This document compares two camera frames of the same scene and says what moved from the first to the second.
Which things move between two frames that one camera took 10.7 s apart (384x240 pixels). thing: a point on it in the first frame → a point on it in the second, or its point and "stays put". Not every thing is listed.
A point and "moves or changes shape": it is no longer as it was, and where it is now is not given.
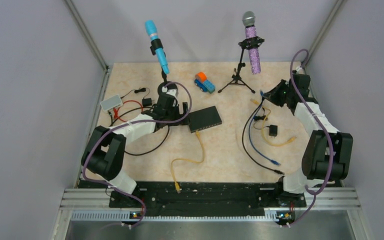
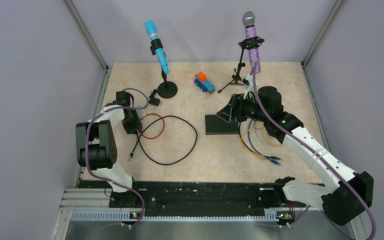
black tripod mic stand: (248, 43) stays put
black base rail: (208, 198) stays put
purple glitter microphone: (249, 18) stays put
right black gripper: (272, 95) → (234, 108)
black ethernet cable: (257, 164) moves or changes shape
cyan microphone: (152, 29) stays put
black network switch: (204, 119) → (215, 125)
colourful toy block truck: (205, 85) stays put
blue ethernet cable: (261, 155) stays put
